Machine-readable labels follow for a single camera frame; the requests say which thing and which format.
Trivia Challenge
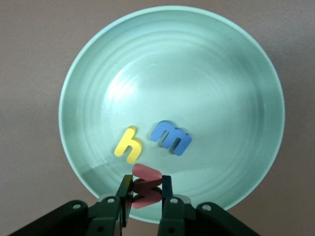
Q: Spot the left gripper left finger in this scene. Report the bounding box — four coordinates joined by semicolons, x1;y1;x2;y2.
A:
7;174;135;236

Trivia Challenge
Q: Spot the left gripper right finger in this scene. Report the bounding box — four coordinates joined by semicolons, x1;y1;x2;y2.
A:
157;175;261;236

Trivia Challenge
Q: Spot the pink foam letter w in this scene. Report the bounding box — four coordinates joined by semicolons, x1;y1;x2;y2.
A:
132;163;163;210

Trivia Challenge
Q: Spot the yellow foam letter h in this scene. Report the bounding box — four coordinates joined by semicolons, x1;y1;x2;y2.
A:
114;125;143;164

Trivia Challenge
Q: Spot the blue foam letter m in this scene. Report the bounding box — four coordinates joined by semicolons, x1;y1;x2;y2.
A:
150;120;193;157

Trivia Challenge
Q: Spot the green plate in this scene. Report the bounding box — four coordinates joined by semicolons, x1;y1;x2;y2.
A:
58;5;285;225

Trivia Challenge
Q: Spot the brown table cover mat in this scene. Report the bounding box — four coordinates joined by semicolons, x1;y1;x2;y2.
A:
0;0;315;236

